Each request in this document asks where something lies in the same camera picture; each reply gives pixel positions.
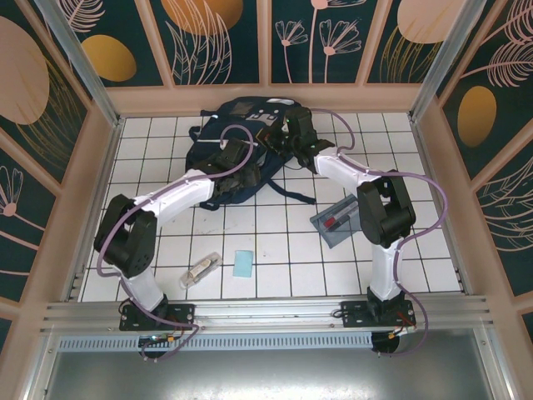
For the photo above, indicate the navy blue backpack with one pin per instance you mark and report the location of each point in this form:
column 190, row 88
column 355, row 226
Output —
column 233, row 116

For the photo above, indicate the light blue note pad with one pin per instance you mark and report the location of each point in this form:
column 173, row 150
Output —
column 243, row 263

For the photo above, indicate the red marker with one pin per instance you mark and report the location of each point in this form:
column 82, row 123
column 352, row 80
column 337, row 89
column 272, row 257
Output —
column 331, row 222

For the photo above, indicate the black capped marker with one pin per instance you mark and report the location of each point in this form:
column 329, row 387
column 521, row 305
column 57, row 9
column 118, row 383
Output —
column 345, row 213

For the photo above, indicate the grey pencil pouch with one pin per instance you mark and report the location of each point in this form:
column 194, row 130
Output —
column 339, row 235

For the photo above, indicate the clear plastic pen case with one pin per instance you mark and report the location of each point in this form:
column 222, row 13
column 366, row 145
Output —
column 200, row 270

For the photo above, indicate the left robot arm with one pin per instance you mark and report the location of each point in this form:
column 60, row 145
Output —
column 143, row 287

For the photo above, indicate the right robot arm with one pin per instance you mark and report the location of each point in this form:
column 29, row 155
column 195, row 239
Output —
column 387, row 271

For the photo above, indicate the grey metal sheet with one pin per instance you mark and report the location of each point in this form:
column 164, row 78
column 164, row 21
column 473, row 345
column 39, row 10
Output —
column 266, row 375

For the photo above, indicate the aluminium mounting rail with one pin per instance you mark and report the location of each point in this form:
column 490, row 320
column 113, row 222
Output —
column 266, row 310

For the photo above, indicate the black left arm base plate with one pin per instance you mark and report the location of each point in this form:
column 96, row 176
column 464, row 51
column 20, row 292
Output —
column 183, row 314

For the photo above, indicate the aluminium frame post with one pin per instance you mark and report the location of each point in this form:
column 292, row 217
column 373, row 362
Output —
column 445, row 62
column 81, row 62

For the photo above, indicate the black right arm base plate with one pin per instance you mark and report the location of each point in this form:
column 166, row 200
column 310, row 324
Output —
column 354, row 312

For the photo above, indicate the aluminium side rail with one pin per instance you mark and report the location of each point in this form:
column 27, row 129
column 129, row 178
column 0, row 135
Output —
column 75, row 283
column 462, row 279

